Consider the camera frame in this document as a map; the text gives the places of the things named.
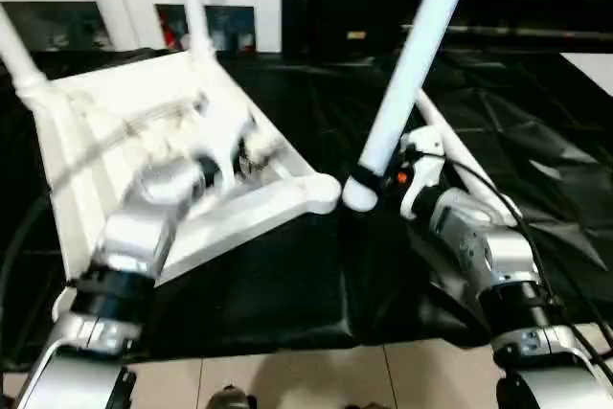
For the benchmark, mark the brown round object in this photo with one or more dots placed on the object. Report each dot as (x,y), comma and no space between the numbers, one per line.
(232,397)

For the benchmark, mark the white flat board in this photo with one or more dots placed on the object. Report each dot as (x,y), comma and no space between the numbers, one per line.
(591,71)

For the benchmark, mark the red bottle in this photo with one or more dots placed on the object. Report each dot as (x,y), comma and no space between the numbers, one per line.
(168,33)

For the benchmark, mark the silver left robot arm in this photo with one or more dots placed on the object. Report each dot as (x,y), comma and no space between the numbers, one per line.
(139,232)

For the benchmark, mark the black mat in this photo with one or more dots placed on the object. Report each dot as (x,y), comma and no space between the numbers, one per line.
(287,294)

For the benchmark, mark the white plastic table top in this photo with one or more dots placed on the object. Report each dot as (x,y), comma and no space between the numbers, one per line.
(120,93)

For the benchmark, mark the grey metal rail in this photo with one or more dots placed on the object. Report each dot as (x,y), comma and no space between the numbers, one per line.
(527,31)

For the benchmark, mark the white plastic table leg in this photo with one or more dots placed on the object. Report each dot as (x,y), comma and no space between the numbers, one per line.
(19,54)
(455,141)
(194,6)
(412,69)

